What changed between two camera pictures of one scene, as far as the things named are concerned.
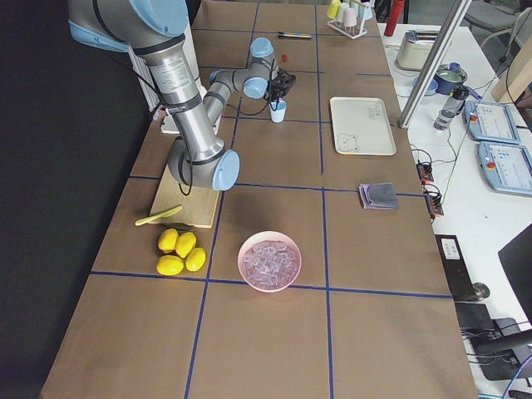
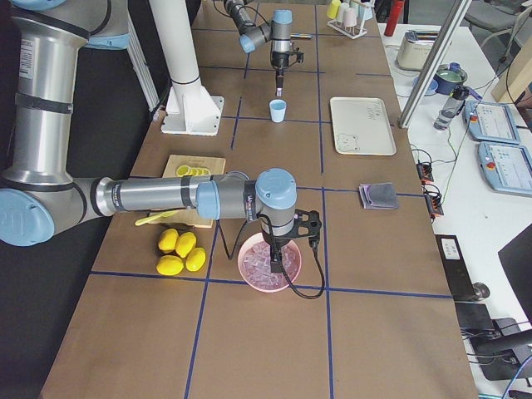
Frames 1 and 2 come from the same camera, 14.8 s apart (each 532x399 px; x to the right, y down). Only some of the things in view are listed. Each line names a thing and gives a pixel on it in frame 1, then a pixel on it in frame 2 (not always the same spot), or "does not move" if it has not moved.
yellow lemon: x=169 y=265 does not move
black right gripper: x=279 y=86 -> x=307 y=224
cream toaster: x=416 y=49 does not move
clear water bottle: x=451 y=107 does not move
